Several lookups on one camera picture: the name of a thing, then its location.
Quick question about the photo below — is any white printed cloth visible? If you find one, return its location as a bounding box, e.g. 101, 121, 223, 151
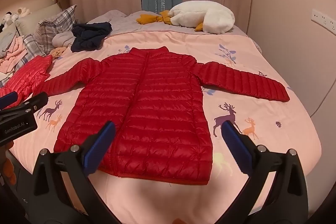
0, 72, 13, 88

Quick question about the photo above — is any small grey plaid pillow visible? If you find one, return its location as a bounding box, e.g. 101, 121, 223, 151
14, 34, 46, 72

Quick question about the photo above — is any red down jacket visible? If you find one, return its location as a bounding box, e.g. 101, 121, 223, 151
33, 47, 290, 186

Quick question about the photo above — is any orange cloth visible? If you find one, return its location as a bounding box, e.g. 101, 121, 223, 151
0, 143, 16, 180

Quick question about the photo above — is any white wall socket strip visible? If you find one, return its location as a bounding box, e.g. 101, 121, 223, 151
311, 9, 336, 30

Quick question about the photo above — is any black and white plush dog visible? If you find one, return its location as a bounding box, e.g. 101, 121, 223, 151
1, 13, 19, 28

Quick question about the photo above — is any grey bed sheet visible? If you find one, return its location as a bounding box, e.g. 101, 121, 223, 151
87, 10, 263, 52

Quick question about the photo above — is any grey garment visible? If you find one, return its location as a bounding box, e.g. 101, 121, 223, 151
0, 30, 20, 56

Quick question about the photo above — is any large grey plaid pillow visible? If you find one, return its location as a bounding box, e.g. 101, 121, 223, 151
34, 5, 78, 55

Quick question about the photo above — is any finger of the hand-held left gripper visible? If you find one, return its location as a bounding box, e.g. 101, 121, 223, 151
23, 92, 49, 113
0, 91, 19, 110

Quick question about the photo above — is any white goose plush toy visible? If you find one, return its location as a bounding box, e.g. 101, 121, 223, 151
136, 1, 235, 35

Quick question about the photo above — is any pink clothing pile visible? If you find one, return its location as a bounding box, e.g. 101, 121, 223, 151
0, 36, 29, 73

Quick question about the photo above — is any navy blue clothing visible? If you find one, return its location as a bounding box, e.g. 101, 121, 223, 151
71, 21, 113, 53

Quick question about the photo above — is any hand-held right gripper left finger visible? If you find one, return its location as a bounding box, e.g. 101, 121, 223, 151
25, 121, 124, 224

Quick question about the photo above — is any pink deer print blanket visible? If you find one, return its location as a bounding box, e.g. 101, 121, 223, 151
8, 30, 322, 224

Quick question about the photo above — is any light grey cloth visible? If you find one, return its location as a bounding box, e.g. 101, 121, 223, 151
52, 31, 76, 47

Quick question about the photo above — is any small orange plush toy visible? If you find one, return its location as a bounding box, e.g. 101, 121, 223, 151
51, 47, 69, 60

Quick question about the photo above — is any coral pink down jacket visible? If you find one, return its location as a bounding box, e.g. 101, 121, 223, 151
0, 55, 54, 110

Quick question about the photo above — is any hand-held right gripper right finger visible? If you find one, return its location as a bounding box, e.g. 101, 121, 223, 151
215, 120, 309, 224

